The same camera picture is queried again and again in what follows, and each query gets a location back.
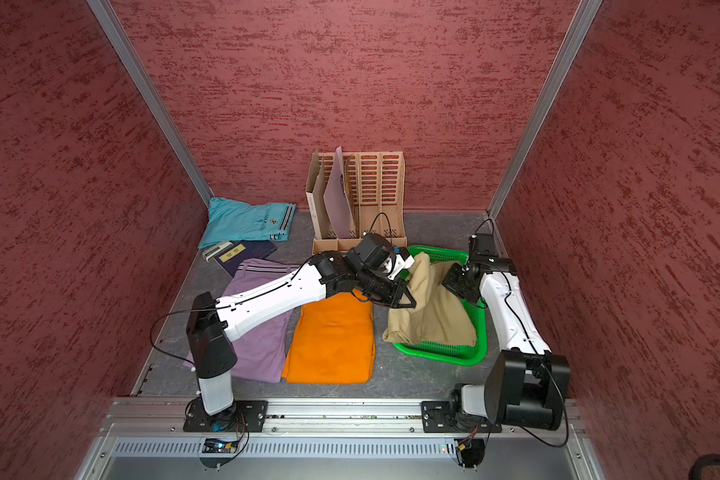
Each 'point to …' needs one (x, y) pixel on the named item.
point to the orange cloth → (333, 342)
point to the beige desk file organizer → (375, 184)
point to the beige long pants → (440, 316)
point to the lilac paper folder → (336, 199)
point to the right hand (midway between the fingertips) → (446, 289)
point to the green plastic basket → (450, 352)
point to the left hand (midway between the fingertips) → (410, 308)
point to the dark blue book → (243, 250)
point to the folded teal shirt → (234, 221)
